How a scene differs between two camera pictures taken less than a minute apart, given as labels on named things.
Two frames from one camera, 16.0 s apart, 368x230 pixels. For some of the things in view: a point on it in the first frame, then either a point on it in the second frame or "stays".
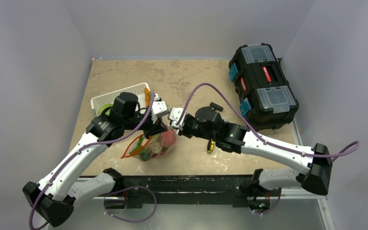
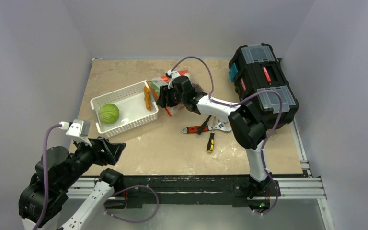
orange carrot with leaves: (139, 150) -> (154, 88)
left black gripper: (154, 128) -> (113, 149)
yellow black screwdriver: (211, 144) stays
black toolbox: (266, 100) stays
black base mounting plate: (185, 189) stays
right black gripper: (184, 129) -> (164, 96)
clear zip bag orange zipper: (143, 149) -> (156, 83)
